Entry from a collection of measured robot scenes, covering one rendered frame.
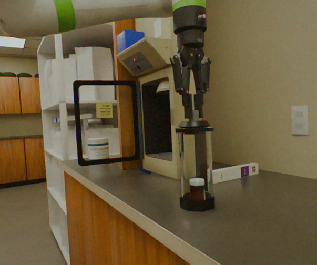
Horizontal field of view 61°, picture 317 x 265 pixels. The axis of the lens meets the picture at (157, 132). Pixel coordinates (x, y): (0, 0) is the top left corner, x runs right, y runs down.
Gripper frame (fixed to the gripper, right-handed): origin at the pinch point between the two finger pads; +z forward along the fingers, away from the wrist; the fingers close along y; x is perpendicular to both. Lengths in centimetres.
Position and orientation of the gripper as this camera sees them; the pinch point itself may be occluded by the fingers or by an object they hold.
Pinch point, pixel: (193, 106)
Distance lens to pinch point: 77.5
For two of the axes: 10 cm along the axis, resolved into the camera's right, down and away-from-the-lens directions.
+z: 0.5, 10.0, 0.6
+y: 8.6, -0.7, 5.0
